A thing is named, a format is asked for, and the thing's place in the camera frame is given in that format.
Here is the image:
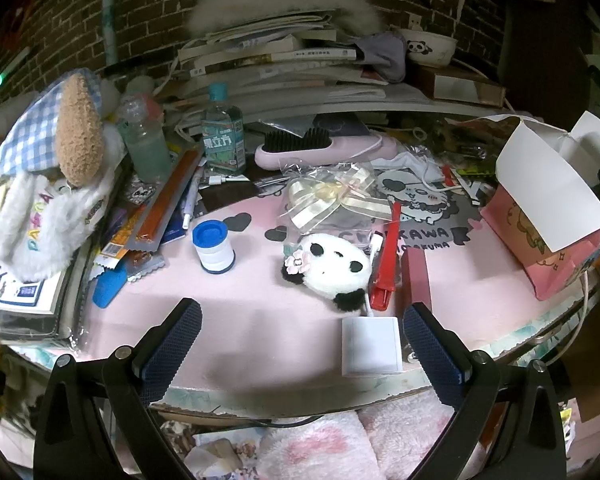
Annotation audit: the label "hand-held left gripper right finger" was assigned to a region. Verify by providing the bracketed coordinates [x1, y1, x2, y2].
[402, 302, 567, 480]

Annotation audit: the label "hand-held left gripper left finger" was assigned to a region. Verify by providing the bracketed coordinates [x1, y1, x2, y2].
[32, 297, 203, 480]

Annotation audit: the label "white charger cube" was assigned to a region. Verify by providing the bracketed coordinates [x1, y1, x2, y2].
[341, 316, 402, 377]

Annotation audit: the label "red plastic clip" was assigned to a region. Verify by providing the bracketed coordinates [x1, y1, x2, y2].
[369, 201, 402, 312]

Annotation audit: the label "pink box with white flaps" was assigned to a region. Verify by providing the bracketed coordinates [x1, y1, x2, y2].
[480, 110, 600, 302]

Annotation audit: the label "dark red box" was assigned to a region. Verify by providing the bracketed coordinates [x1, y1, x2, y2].
[401, 247, 433, 321]

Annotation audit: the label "blue plastic case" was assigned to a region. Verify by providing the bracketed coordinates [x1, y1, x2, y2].
[92, 266, 128, 308]

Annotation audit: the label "pink fluffy blanket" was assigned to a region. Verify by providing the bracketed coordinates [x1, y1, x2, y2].
[257, 390, 486, 480]

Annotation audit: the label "white jar with blue lid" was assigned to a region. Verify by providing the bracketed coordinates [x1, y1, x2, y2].
[192, 220, 237, 275]

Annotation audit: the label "panda plush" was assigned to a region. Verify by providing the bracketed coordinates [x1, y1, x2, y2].
[280, 231, 373, 311]

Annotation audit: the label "orange snack packet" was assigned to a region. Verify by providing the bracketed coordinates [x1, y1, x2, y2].
[132, 147, 206, 253]

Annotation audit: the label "white pen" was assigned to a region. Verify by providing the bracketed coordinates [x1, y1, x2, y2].
[181, 167, 203, 231]

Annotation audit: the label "flat boxes under plush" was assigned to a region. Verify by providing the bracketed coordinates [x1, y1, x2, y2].
[0, 255, 81, 346]

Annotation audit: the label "cellophane bag with ribbon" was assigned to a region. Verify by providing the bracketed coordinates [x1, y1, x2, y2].
[279, 160, 396, 236]

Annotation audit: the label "white crumpled plastic bag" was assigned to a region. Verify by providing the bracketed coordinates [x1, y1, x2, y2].
[370, 152, 446, 186]

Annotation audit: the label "clear bottle with pale liquid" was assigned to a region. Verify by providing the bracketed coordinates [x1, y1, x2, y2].
[117, 94, 173, 183]

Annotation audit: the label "clear bottle with teal cap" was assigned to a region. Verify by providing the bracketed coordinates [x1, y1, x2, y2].
[201, 83, 247, 176]

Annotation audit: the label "plush toy with checkered hat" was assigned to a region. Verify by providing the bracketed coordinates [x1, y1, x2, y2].
[0, 67, 126, 283]

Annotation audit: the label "pink hair brush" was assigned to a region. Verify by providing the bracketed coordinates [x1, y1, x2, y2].
[255, 128, 396, 171]

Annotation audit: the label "white shelf board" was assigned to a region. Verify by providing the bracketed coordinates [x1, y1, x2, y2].
[240, 96, 511, 117]

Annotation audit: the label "cardboard box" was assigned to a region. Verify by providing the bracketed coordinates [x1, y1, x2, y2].
[415, 64, 507, 107]

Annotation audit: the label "stack of books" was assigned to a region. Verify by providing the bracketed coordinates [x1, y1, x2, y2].
[162, 7, 396, 121]

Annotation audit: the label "purple cloth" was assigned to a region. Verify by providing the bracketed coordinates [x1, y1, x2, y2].
[355, 32, 408, 83]

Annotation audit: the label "white panda bowl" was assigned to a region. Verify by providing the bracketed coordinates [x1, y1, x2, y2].
[399, 29, 458, 67]

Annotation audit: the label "teal wall pipe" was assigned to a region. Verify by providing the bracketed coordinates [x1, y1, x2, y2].
[101, 0, 121, 66]

